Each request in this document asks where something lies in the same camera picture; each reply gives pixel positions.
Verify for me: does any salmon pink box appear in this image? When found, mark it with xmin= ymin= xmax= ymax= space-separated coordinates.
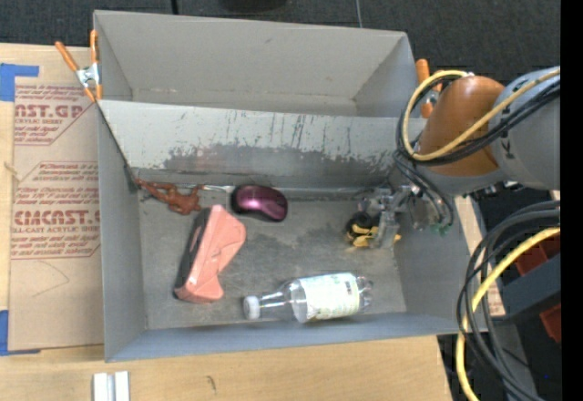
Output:
xmin=173 ymin=203 xmax=248 ymax=304

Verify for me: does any clear plastic bottle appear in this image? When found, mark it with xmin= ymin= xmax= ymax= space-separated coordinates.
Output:
xmin=242 ymin=272 xmax=375 ymax=324

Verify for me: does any grey metal bin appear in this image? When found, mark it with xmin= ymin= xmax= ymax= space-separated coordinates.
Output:
xmin=92 ymin=9 xmax=480 ymax=363

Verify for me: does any purple computer mouse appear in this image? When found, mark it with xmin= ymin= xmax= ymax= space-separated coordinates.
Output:
xmin=230 ymin=183 xmax=290 ymax=224

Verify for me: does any brown cardboard board red print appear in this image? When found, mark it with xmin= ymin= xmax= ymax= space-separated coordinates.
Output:
xmin=0 ymin=42 xmax=106 ymax=353

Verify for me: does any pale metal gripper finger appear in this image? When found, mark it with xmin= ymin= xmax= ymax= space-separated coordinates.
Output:
xmin=359 ymin=191 xmax=394 ymax=216
xmin=377 ymin=207 xmax=399 ymax=250

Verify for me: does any brown toy monkey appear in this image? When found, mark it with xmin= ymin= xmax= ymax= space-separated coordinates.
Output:
xmin=134 ymin=178 xmax=205 ymax=216

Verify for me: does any yellow and black toy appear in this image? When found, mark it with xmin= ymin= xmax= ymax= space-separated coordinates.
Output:
xmin=343 ymin=211 xmax=403 ymax=250

